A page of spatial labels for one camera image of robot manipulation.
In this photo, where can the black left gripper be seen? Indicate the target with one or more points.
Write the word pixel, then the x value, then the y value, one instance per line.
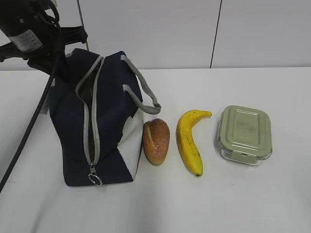
pixel 30 46

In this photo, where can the navy and white lunch bag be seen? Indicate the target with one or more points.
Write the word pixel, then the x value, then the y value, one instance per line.
pixel 98 117

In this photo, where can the brown bread roll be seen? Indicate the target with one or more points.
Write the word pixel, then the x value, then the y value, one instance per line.
pixel 156 139

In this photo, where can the yellow banana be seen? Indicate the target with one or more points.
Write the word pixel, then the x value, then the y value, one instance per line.
pixel 186 145

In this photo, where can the green lid glass container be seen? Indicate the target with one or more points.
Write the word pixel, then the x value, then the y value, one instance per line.
pixel 245 135

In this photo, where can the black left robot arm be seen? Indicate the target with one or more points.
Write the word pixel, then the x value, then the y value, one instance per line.
pixel 40 16

